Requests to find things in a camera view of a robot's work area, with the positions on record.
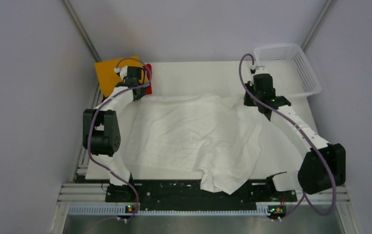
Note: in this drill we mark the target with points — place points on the corner metal post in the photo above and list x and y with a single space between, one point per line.
317 23
80 29

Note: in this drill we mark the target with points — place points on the right corner metal post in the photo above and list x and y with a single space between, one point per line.
317 23

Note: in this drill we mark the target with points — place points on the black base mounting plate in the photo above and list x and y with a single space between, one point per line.
187 195

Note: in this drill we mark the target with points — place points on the white slotted cable duct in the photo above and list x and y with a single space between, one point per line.
122 210

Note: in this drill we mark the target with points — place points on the orange folded t shirt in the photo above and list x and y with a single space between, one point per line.
107 78

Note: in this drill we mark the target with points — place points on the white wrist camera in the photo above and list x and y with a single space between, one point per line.
258 70
121 72

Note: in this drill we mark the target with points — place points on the red folded t shirt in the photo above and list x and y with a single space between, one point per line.
146 78

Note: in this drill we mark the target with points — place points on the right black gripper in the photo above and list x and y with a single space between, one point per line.
247 102

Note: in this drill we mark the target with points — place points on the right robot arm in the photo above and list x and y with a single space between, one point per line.
323 164

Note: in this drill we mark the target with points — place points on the white t shirt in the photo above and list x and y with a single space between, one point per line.
215 135

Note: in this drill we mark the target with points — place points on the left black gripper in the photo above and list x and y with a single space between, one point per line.
142 93

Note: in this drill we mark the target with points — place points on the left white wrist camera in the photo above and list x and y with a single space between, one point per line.
121 72

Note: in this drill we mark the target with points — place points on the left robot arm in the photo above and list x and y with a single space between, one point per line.
101 132

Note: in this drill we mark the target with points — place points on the white plastic basket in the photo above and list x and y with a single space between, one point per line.
292 72

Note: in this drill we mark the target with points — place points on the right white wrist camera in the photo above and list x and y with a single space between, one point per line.
258 70

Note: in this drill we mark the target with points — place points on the left corner metal post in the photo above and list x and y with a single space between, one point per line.
80 29

